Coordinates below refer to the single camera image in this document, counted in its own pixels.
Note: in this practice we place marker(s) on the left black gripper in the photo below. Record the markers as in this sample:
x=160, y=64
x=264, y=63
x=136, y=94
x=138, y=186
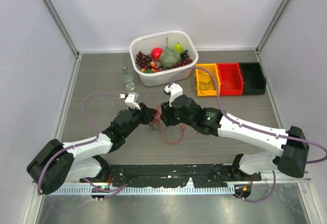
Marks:
x=145, y=113

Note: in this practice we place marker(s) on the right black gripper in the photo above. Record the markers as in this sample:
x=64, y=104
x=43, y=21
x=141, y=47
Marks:
x=167, y=116

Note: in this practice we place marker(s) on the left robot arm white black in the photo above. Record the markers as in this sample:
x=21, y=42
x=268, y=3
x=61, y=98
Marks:
x=53, y=165

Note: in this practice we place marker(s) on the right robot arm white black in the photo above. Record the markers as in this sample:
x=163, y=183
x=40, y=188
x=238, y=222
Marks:
x=284, y=150

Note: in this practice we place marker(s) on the clear glass bottle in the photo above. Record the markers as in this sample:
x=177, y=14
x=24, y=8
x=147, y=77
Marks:
x=128, y=79

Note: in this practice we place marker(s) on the small peaches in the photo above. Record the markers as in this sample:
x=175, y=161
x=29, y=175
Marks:
x=150, y=67

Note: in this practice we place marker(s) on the white plastic basket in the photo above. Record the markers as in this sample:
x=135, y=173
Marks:
x=164, y=40

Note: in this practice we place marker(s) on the green netted melon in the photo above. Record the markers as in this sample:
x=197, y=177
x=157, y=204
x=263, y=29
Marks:
x=169, y=57

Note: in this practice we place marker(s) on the yellow storage bin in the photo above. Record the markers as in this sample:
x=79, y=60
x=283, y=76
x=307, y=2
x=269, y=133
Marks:
x=205, y=85

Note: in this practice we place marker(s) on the dark red grape bunch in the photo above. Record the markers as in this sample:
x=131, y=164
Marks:
x=140, y=57

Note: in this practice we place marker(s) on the red cherry bunch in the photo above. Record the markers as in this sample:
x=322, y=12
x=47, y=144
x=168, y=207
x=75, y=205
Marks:
x=182, y=63

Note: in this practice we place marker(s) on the dark purple grape bunch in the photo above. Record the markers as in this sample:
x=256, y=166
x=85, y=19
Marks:
x=184, y=55

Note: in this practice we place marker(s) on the red pomegranate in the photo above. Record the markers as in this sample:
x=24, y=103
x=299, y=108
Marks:
x=156, y=53

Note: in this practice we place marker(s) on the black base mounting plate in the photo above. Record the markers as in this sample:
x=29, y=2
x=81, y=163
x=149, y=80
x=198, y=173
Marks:
x=172, y=175

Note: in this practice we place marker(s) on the green pear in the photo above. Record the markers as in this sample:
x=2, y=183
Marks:
x=177, y=47

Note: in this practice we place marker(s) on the red storage bin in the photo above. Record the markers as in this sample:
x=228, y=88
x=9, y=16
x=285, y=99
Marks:
x=231, y=80

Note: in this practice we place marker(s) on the black storage bin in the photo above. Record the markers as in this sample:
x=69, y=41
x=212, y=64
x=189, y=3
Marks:
x=253, y=78

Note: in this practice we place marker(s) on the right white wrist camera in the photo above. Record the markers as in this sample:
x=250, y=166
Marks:
x=174, y=91

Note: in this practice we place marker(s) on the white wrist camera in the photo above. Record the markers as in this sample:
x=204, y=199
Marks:
x=174, y=91
x=131, y=100

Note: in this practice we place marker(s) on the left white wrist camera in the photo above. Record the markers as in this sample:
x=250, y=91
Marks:
x=131, y=100

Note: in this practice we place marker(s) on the white slotted cable duct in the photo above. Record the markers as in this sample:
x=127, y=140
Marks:
x=187, y=190

